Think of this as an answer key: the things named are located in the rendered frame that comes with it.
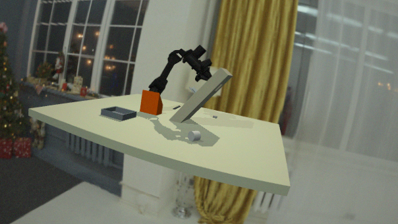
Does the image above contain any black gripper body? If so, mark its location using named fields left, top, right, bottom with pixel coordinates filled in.
left=191, top=60, right=212, bottom=81

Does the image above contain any beige service panel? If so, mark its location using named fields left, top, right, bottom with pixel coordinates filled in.
left=169, top=68, right=233, bottom=123

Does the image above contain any white cylinder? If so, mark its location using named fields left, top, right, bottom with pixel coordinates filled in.
left=188, top=131, right=201, bottom=142

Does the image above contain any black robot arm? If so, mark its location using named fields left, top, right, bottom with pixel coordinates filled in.
left=148, top=45, right=207, bottom=94

